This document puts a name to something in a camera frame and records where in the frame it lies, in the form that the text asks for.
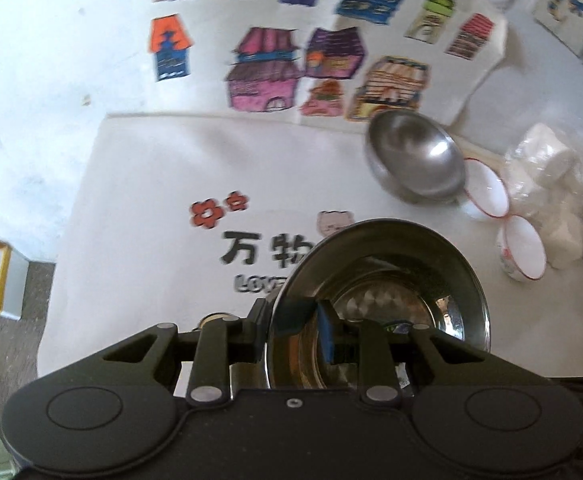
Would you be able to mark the round shiny steel bowl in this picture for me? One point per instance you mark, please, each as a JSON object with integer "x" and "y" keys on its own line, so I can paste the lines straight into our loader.
{"x": 411, "y": 155}

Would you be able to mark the white printed cloth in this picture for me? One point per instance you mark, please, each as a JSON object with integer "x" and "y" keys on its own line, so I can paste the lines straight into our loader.
{"x": 161, "y": 170}

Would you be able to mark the house drawings paper sheet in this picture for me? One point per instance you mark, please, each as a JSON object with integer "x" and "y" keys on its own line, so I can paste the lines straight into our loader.
{"x": 211, "y": 80}
{"x": 451, "y": 85}

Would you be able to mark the white bowl with red rim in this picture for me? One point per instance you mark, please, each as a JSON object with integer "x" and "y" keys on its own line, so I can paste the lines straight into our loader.
{"x": 522, "y": 247}
{"x": 487, "y": 190}

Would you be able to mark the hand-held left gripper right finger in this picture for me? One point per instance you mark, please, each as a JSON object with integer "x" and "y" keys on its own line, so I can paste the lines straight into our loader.
{"x": 327, "y": 332}

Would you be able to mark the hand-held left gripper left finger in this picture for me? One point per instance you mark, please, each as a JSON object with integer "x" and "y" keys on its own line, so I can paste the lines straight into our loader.
{"x": 259, "y": 332}

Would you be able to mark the deep steel bowl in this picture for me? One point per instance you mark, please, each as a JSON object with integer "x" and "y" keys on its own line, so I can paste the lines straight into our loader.
{"x": 396, "y": 260}

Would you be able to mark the plastic bag of white rolls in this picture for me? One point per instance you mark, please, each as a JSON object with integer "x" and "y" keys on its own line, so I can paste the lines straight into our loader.
{"x": 546, "y": 160}

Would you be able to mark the cream paper roll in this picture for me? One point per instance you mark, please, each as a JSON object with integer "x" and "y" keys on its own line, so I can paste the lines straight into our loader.
{"x": 477, "y": 152}

